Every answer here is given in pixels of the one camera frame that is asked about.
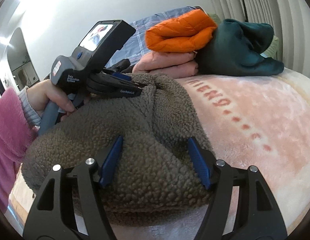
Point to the pink plush blanket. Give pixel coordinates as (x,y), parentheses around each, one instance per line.
(252,120)

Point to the black puffer jacket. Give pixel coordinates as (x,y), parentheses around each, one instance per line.
(124,66)

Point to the blue plaid pillow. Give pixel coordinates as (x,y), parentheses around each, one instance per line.
(135,47)

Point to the pink quilted jacket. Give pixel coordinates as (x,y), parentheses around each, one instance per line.
(175,65)

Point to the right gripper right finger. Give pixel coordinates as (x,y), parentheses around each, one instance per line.
(257,216)

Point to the grey pleated curtain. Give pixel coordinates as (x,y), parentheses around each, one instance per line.
(290,20)

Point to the brown fleece jacket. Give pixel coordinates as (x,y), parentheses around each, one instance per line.
(148,177)

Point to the dark green garment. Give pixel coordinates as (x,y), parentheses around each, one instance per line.
(235,50)

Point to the orange puffer jacket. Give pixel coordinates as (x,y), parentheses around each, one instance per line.
(191,31)

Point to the person's left hand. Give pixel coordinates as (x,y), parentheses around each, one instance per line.
(40,94)

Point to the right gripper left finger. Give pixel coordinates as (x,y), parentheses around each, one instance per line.
(52,214)

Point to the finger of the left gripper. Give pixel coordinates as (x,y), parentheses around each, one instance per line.
(117,74)
(115,88)

